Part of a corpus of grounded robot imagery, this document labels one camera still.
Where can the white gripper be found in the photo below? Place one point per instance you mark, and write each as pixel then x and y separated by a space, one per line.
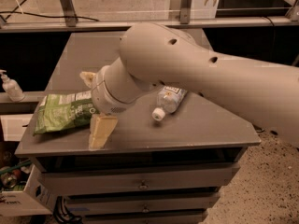
pixel 100 93

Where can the green jalapeno chip bag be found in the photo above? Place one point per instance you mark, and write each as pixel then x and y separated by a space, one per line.
pixel 58 112

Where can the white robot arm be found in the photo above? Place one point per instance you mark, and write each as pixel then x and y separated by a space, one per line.
pixel 152 55

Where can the clear plastic water bottle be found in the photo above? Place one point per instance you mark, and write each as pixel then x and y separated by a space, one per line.
pixel 168 101

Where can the white pump dispenser bottle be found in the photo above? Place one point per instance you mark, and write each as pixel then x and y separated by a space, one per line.
pixel 11 87

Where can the grey drawer cabinet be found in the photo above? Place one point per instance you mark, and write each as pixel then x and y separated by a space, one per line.
pixel 148 172

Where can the white cardboard box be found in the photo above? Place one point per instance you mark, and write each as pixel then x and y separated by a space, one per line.
pixel 34 199

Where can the metal frame rail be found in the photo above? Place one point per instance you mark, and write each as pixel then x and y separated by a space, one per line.
pixel 97 15

